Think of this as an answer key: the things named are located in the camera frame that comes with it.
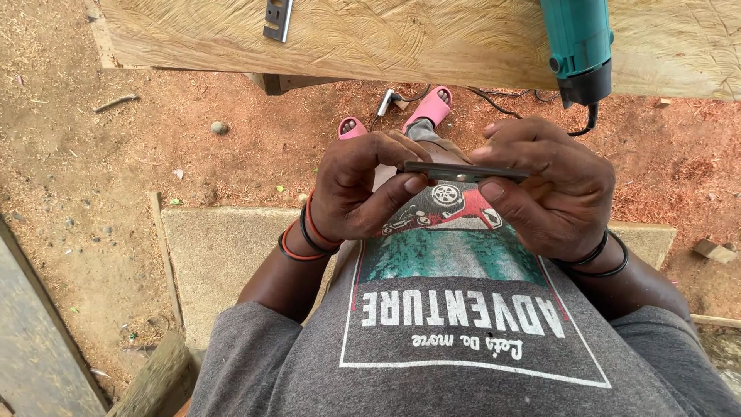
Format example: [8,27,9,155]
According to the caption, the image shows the person's right hand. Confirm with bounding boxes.
[469,116,617,261]

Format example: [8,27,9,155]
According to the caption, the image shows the person's left hand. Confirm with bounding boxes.
[310,130,434,242]

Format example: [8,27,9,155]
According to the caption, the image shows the long metal planer blade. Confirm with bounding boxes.
[396,160,531,185]

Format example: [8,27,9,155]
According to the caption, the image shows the orange wristband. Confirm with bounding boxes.
[281,221,328,261]
[305,188,343,247]

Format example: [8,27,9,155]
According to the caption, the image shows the black wristband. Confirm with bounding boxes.
[551,229,610,268]
[277,231,330,263]
[299,203,341,256]
[570,231,630,278]

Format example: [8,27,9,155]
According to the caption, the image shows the pink slipper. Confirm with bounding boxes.
[402,86,453,133]
[337,116,369,141]

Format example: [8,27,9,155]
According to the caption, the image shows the grey trouser leg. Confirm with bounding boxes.
[404,117,444,144]

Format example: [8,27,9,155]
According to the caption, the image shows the white plug socket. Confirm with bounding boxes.
[376,88,409,118]

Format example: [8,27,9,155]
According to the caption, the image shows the wooden bench support beam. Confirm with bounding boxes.
[243,72,349,97]

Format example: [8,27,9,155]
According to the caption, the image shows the teal electric power tool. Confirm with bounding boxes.
[539,0,615,111]

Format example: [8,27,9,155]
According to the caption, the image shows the small wooden block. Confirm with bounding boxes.
[692,238,738,265]

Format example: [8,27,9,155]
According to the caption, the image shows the grey printed t-shirt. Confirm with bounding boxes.
[186,181,741,417]

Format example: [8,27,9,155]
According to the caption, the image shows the large carved wooden plank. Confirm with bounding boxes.
[84,0,741,102]

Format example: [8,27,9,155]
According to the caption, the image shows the slotted metal blade plate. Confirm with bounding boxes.
[263,0,295,44]

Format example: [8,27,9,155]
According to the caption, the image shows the thin wooden slat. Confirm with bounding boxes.
[149,190,186,332]

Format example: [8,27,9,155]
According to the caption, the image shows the narrow wooden strip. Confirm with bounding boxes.
[690,313,741,330]

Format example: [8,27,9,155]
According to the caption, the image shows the short dry stick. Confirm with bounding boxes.
[92,93,141,114]

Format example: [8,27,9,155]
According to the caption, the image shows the rough wooden log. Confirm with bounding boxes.
[106,329,196,417]

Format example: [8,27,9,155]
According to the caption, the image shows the weathered grey wooden board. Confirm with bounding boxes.
[0,215,110,417]

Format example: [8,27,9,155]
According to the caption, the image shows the black power cable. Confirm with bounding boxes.
[399,85,601,139]

